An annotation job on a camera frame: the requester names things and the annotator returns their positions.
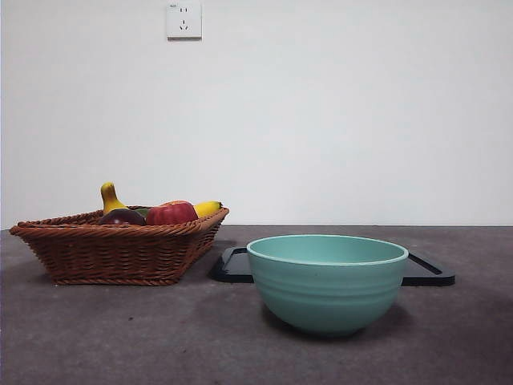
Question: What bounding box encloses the black rectangular tray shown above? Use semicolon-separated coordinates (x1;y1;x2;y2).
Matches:
208;246;457;286

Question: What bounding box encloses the brown wicker basket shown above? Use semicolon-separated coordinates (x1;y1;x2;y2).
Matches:
8;206;230;286

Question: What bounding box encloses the yellow banana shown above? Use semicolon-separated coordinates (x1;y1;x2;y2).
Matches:
99;181;130;217
192;200;224;218

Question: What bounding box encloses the red bell pepper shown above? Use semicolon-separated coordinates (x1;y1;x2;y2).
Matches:
144;200;200;225

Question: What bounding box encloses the dark red plum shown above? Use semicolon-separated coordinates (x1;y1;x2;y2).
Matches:
96;208;147;226

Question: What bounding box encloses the white wall socket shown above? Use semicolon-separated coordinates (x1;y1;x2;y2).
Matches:
166;2;203;41

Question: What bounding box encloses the teal ribbed bowl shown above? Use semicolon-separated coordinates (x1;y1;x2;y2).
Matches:
245;234;410;338

